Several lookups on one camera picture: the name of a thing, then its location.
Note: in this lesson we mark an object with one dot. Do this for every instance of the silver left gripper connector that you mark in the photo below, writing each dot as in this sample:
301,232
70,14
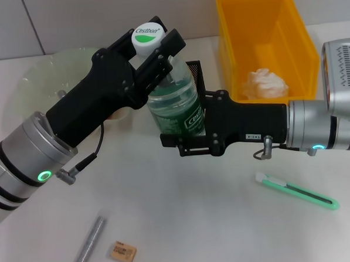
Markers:
63,93

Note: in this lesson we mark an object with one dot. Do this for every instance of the white paper ball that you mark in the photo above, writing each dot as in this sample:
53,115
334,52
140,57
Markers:
263,82

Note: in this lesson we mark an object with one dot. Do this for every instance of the clear green-label water bottle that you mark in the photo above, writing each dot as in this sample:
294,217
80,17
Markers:
176,107

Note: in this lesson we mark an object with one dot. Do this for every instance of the beige eraser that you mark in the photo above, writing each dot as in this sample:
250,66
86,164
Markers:
122,251

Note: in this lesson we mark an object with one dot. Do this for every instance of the yellow plastic bin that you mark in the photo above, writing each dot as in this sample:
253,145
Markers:
264,38

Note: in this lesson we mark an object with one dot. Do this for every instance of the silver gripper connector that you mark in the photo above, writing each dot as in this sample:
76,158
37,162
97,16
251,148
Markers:
63,93
267,146

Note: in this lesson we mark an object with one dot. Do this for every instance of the mint green utility knife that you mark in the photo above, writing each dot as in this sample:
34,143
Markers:
313,198

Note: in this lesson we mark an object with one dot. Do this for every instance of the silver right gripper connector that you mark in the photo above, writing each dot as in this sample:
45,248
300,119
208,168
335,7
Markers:
267,146

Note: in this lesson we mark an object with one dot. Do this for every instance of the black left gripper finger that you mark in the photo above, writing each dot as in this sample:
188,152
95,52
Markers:
171,43

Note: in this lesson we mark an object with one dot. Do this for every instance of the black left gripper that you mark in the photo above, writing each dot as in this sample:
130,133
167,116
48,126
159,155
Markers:
91,97

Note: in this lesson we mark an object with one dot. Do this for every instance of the pale green glass fruit plate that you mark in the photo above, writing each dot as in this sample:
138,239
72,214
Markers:
48,73

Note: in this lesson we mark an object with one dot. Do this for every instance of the black mesh pen holder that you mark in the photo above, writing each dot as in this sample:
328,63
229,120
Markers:
198,74

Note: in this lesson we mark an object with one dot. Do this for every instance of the silver metal pen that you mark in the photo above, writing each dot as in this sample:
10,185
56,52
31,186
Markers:
87,247

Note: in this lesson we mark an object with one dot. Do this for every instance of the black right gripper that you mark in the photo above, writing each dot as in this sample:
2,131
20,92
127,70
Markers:
250,121

